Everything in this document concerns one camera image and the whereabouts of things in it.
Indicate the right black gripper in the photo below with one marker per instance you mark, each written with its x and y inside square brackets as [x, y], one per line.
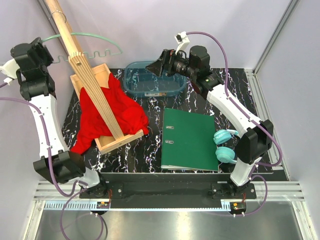
[166, 64]

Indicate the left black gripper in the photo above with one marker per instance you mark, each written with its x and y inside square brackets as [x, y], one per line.
[41, 51]

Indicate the mint green wire hanger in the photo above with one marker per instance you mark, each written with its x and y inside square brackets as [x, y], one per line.
[111, 49]

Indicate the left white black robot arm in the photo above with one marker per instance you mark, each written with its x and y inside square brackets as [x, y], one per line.
[57, 164]

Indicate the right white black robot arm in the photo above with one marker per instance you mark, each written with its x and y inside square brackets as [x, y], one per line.
[254, 134]

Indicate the teal transparent plastic bin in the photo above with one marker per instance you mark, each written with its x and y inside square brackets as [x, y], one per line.
[139, 82]

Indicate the wooden hanging rack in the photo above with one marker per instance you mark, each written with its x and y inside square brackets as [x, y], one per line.
[91, 79]

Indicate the mint green headphones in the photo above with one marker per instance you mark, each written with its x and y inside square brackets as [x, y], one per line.
[224, 154]

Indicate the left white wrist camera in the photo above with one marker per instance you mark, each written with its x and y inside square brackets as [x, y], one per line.
[10, 69]

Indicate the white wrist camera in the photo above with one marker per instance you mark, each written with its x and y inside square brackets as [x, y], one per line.
[10, 69]
[182, 41]

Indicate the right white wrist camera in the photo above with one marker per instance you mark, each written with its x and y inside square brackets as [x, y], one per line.
[182, 41]

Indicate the green ring binder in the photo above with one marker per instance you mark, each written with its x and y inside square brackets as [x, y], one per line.
[187, 141]

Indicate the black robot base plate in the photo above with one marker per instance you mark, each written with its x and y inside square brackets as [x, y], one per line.
[215, 185]

